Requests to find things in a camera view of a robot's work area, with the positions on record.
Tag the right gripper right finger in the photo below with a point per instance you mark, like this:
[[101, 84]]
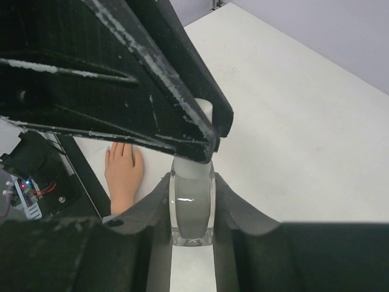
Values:
[[253, 252]]

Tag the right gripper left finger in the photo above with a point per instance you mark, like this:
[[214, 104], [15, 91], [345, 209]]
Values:
[[131, 252]]

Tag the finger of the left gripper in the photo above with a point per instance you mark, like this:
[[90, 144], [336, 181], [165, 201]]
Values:
[[185, 59], [94, 69]]

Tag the clear nail polish bottle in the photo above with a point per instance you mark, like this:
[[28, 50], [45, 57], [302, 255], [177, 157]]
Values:
[[192, 202]]

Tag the person's hand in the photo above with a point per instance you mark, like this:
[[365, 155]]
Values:
[[124, 171]]

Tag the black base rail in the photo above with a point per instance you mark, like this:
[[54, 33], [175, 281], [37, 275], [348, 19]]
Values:
[[68, 185]]

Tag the left aluminium frame post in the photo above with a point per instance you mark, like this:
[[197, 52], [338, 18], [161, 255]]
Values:
[[215, 4]]

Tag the left white cable duct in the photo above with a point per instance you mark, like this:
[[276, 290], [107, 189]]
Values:
[[22, 194]]

